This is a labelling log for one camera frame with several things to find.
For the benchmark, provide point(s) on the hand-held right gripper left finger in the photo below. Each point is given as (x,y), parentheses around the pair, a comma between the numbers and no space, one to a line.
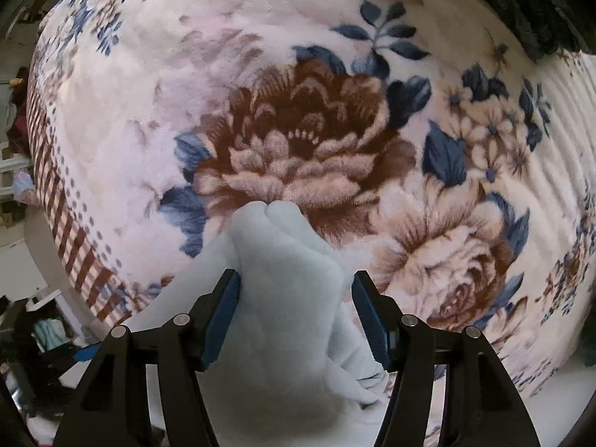
(223,321)

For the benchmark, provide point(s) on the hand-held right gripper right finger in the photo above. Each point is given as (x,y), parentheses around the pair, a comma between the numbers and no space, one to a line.
(372,326)

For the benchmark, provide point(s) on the pale green fleece pants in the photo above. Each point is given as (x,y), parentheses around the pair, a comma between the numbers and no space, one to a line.
(284,288)

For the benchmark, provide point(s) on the blue flat item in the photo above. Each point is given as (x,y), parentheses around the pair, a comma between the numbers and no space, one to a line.
(87,353)

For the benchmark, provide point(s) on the teal cloth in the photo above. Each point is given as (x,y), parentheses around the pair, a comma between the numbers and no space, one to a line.
(50,333)

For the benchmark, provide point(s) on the black bag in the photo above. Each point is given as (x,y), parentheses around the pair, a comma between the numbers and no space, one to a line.
(23,372)

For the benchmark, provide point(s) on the floral plush blanket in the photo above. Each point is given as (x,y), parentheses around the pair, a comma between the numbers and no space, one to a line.
(139,79)

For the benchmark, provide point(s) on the colourful clothes pile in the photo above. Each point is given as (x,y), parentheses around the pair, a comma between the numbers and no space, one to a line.
(19,116)

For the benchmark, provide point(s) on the dark green cloth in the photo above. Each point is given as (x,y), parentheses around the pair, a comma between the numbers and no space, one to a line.
(526,4)

